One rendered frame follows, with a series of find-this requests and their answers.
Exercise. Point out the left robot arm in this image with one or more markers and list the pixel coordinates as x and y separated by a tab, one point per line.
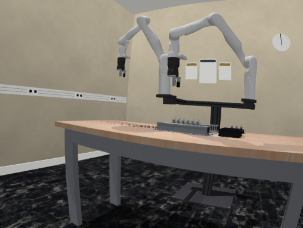
230	37

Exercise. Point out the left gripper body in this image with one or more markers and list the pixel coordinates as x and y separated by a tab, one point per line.
174	57

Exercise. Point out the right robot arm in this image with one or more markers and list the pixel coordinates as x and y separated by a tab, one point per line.
143	21

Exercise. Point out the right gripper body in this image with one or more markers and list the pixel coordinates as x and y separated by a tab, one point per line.
121	60

